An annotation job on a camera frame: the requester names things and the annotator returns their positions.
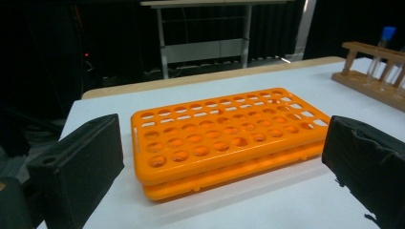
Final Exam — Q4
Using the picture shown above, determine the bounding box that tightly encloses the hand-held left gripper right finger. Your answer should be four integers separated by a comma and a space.
321, 114, 405, 229

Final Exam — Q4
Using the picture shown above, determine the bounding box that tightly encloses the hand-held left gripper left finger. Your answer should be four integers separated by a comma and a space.
27, 114, 125, 229

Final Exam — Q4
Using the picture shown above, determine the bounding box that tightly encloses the wooden test tube rack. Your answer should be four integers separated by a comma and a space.
330, 41, 405, 113

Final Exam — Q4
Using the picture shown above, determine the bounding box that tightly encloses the orange test tube rack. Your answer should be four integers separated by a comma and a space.
130, 87, 331, 202

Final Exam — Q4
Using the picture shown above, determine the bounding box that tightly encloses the blue-capped test tube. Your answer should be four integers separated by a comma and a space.
367, 26, 397, 77

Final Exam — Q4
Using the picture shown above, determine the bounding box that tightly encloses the white metal stand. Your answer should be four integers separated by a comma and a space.
139, 0, 289, 80

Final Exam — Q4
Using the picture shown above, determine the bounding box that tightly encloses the white post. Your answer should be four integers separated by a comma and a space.
292, 0, 318, 61

